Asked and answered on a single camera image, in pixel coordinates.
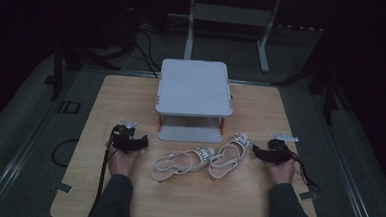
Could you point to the black tape floor mark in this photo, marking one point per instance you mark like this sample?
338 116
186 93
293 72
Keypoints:
69 107

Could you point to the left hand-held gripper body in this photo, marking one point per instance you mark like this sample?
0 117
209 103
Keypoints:
122 140

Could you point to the black tripod stand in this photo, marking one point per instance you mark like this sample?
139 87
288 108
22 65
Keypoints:
63 58
328 92

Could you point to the grey tape strip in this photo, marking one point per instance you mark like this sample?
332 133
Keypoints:
309 195
64 187

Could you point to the white two-tier shoe rack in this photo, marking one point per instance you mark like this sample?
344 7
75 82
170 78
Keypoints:
195 88

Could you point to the person's right hand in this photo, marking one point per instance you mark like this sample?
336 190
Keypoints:
281 173

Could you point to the white metal stand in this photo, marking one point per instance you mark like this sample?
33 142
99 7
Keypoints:
232 15

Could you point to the person's left hand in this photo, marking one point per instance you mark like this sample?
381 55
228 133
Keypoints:
122 162

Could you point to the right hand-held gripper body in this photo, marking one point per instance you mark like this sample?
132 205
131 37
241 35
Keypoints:
279 152

